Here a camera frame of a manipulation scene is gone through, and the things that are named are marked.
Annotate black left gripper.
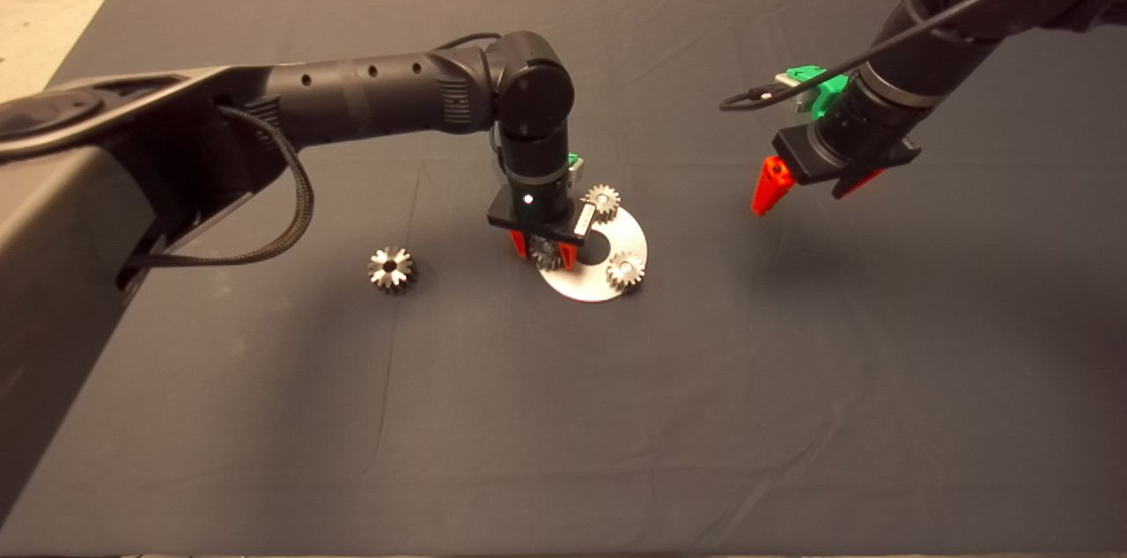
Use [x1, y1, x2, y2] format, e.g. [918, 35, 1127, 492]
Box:
[487, 171, 595, 270]

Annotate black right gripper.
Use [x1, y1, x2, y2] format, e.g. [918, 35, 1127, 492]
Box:
[750, 76, 934, 217]

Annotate small steel gear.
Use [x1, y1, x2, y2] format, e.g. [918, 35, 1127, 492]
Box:
[606, 251, 646, 292]
[584, 184, 622, 224]
[528, 234, 564, 271]

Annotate large steel gear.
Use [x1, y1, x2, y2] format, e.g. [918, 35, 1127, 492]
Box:
[367, 246, 418, 296]

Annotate round metal plate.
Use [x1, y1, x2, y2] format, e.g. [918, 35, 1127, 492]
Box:
[537, 208, 649, 304]

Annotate dark grey table cloth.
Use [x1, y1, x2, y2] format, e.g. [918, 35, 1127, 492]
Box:
[0, 0, 1127, 555]

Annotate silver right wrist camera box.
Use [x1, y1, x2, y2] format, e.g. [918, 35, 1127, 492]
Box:
[775, 72, 815, 114]

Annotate green right camera mount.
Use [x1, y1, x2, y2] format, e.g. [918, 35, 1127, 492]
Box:
[784, 66, 851, 121]

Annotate thin black right cable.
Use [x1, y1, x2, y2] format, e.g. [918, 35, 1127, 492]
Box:
[719, 0, 1119, 112]

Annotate braided black left cable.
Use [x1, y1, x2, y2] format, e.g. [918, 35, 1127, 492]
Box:
[123, 105, 315, 268]

